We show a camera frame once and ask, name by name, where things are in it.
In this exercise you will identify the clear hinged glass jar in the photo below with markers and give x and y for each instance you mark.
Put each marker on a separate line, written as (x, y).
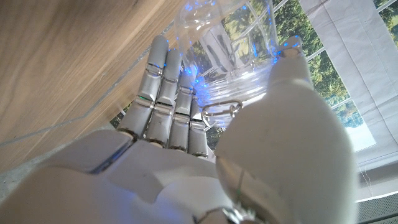
(230, 46)

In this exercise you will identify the printed window backdrop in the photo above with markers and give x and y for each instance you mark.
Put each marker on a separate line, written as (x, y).
(342, 62)

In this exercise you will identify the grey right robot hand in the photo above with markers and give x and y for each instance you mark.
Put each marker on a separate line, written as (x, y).
(155, 174)

